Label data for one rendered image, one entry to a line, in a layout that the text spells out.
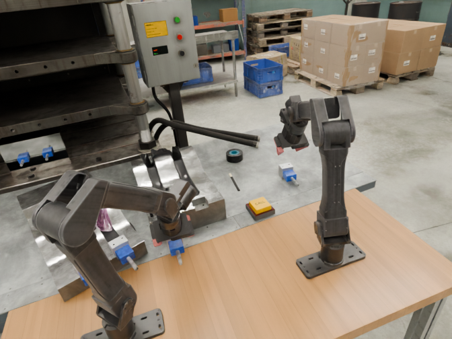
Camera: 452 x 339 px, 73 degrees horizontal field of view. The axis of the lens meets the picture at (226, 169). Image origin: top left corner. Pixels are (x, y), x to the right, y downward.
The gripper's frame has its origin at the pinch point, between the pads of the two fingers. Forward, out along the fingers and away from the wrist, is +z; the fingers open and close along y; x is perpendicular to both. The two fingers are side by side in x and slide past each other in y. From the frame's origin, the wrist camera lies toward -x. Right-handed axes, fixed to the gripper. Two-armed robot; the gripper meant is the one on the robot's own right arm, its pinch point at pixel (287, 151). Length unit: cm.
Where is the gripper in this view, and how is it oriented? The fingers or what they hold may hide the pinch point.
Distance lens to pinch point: 125.6
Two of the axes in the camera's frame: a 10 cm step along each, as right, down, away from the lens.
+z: -0.5, 4.9, 8.7
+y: -9.7, 2.0, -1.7
